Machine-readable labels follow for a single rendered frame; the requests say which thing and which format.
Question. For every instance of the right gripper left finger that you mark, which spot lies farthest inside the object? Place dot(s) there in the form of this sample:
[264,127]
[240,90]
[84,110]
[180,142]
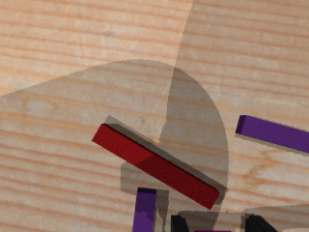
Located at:
[178,224]

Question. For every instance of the purple rod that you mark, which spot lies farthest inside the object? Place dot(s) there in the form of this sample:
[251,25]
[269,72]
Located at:
[144,210]
[273,133]

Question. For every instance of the red rod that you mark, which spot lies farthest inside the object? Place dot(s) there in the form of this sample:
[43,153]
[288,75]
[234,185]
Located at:
[155,165]

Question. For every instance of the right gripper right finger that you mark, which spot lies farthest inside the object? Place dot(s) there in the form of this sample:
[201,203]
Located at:
[258,224]

